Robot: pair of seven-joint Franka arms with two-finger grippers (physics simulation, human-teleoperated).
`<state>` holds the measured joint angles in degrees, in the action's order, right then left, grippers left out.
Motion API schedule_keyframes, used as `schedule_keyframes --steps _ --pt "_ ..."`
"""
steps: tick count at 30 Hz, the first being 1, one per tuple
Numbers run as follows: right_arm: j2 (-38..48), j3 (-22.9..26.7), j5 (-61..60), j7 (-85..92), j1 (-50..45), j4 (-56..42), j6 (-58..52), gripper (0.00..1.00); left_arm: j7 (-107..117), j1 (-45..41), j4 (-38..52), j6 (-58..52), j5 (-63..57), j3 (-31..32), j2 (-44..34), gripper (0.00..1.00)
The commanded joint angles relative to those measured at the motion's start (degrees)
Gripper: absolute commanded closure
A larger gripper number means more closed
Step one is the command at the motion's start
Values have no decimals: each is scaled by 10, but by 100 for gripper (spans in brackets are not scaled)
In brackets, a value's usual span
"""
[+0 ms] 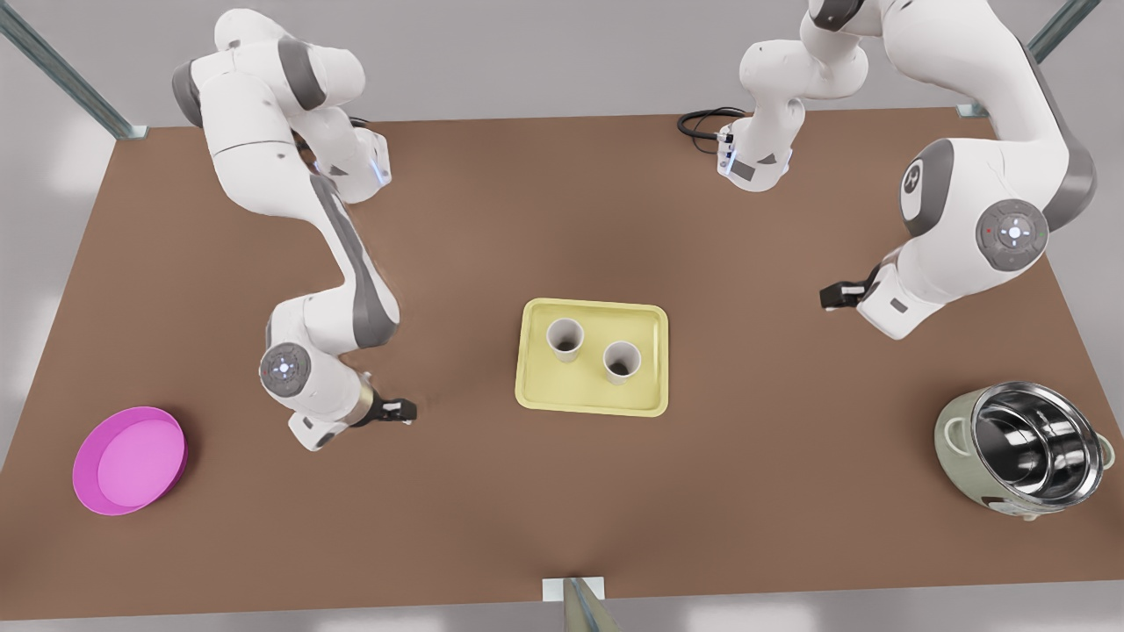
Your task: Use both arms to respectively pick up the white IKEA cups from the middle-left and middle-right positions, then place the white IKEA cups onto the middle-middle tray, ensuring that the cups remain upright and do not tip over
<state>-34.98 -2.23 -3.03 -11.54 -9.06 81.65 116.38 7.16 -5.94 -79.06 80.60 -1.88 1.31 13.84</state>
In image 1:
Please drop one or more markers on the yellow rectangular tray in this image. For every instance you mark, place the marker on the yellow rectangular tray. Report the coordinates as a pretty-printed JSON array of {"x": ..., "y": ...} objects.
[{"x": 593, "y": 356}]

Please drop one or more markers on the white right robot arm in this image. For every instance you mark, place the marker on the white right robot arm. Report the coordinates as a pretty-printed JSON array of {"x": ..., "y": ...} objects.
[{"x": 263, "y": 132}]

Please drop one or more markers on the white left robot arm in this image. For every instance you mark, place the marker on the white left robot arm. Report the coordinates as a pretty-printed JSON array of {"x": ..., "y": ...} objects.
[{"x": 983, "y": 158}]

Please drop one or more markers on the white IKEA cup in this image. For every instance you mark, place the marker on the white IKEA cup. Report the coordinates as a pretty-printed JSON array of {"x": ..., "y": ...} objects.
[
  {"x": 565, "y": 339},
  {"x": 621, "y": 362}
]

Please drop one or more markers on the silver frame post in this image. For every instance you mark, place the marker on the silver frame post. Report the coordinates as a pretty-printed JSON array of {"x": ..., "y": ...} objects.
[
  {"x": 66, "y": 75},
  {"x": 1049, "y": 39},
  {"x": 581, "y": 604}
]

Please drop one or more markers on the grey-green steel pot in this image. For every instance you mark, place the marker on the grey-green steel pot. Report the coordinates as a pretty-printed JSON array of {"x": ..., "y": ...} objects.
[{"x": 1024, "y": 449}]

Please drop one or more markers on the pink round bowl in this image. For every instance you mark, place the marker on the pink round bowl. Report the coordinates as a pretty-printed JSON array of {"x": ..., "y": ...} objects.
[{"x": 130, "y": 460}]

